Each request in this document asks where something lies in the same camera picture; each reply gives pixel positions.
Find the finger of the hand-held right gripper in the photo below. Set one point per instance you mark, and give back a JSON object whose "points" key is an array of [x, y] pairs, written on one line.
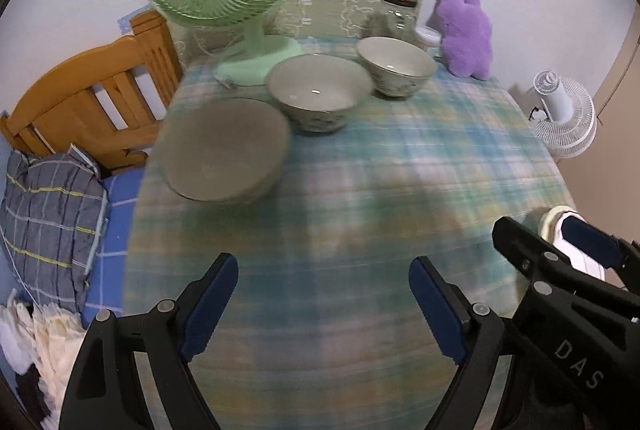
{"points": [[590, 242], [530, 250]]}

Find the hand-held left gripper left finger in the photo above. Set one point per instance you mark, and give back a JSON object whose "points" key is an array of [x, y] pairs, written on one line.
{"points": [[210, 305]]}

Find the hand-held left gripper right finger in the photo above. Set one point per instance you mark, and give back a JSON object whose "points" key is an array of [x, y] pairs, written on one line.
{"points": [[440, 310]]}

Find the grey floral ceramic bowl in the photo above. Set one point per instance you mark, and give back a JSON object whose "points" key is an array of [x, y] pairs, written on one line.
{"points": [[397, 62], [317, 92], [225, 150]]}

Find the blue bed sheet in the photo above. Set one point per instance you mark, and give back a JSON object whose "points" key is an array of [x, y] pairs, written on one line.
{"points": [[112, 220]]}

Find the white standing fan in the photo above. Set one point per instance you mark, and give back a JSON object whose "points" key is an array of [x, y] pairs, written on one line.
{"points": [[565, 115]]}

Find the plaid tablecloth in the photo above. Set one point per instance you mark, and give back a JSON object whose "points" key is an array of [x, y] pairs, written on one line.
{"points": [[350, 210]]}

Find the white ruffled cloth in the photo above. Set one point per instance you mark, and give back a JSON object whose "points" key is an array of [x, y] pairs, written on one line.
{"points": [[45, 335]]}

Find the beige door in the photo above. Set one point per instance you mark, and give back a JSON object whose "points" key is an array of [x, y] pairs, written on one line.
{"points": [[622, 75]]}

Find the grey plaid pillow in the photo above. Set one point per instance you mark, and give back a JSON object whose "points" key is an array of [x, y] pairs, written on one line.
{"points": [[50, 210]]}

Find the purple plush toy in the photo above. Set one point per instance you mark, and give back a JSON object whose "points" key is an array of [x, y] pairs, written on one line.
{"points": [[465, 35]]}

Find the clear cotton swab container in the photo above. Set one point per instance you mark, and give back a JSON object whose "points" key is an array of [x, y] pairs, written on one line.
{"points": [[429, 37]]}

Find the wooden bed headboard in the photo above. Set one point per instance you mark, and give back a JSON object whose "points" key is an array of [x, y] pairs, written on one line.
{"points": [[75, 95]]}

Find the glass jar with dark lid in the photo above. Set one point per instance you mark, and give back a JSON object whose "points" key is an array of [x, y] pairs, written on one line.
{"points": [[397, 17]]}

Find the blue wall tape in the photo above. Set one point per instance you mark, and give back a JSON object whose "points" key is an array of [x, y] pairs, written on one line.
{"points": [[127, 17]]}

